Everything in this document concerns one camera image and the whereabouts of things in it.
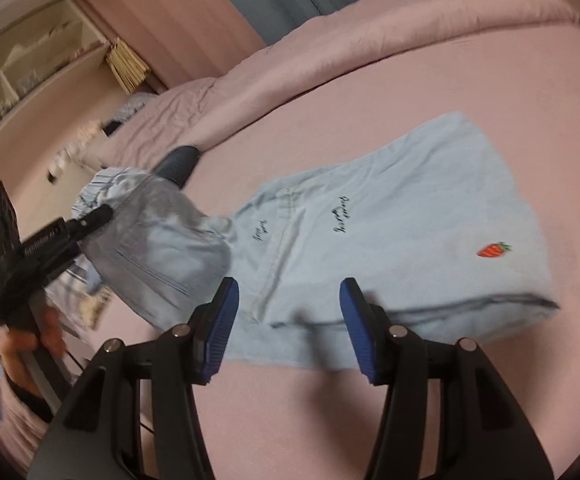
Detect light blue strawberry pants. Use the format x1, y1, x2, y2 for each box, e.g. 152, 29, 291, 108
70, 112, 561, 371

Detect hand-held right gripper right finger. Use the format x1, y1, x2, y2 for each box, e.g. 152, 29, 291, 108
339, 277, 556, 480

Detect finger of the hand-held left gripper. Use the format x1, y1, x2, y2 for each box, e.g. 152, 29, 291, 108
68, 204, 114, 241

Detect pink curtain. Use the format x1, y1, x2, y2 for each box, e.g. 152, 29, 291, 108
72, 0, 265, 88

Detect pink duvet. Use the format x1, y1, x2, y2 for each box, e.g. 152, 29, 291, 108
102, 0, 580, 171

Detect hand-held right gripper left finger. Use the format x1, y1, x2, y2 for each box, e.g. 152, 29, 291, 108
62, 276, 241, 480

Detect white wall shelf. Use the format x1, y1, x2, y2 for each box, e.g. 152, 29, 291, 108
0, 0, 113, 161

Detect person's left hand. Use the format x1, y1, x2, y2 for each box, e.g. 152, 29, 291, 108
0, 307, 69, 396

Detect folded dark jeans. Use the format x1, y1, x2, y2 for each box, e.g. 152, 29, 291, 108
152, 145, 203, 188

